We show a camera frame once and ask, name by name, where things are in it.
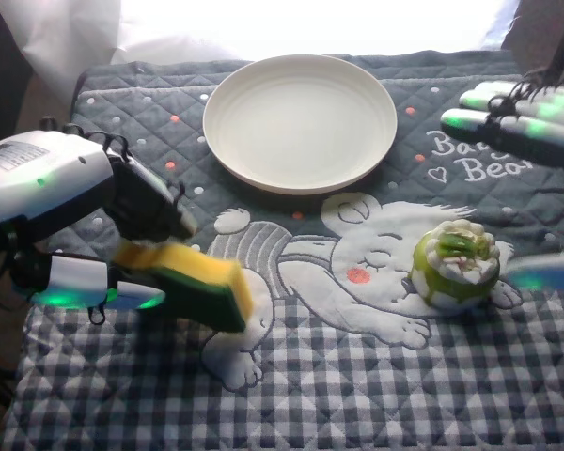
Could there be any round white plate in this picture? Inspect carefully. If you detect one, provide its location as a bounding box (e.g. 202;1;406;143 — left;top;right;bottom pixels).
202;54;399;194

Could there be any yellow green wavy sponge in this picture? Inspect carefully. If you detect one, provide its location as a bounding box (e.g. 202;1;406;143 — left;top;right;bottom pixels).
114;239;255;335

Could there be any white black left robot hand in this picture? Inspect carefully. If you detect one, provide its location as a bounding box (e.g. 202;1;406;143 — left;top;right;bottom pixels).
0;129;199;315

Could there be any white backdrop sheet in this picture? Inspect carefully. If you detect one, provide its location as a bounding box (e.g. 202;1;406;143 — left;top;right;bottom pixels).
107;0;518;65

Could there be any green white toy vegetable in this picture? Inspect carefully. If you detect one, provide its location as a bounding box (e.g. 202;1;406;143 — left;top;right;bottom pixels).
408;218;502;311

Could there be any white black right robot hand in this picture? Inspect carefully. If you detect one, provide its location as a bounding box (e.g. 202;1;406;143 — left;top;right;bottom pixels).
439;79;564;293

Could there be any grey bear print quilt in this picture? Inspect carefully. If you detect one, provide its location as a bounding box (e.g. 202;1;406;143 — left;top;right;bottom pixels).
0;49;564;451

